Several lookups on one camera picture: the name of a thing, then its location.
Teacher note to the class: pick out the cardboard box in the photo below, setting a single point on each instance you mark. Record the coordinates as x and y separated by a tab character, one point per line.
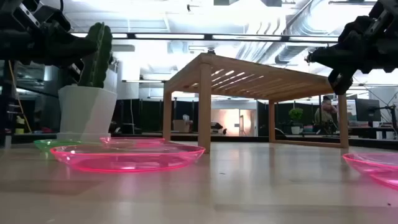
181	126

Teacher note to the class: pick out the green artificial cactus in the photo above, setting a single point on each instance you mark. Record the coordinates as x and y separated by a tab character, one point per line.
96	56

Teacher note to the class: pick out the wooden slatted shelf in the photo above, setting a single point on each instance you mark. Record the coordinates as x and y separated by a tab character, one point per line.
204	102

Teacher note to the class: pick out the black computer monitor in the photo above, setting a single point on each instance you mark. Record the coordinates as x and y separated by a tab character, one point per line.
367	109

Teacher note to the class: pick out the small potted green plant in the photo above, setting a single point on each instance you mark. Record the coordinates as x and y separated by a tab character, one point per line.
295	114

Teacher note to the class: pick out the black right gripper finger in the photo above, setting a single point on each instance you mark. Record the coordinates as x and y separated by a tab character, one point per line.
342	81
323	57

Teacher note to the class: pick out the person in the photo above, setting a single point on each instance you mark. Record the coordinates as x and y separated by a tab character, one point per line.
325	115

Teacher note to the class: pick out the pink translucent plastic plate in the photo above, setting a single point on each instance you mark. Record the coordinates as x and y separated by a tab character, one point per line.
124	160
133	140
379	165

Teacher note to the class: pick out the green translucent plastic plate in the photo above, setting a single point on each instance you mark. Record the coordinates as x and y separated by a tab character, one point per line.
49	144

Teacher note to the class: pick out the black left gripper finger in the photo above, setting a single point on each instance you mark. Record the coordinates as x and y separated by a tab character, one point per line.
68	46
75	70

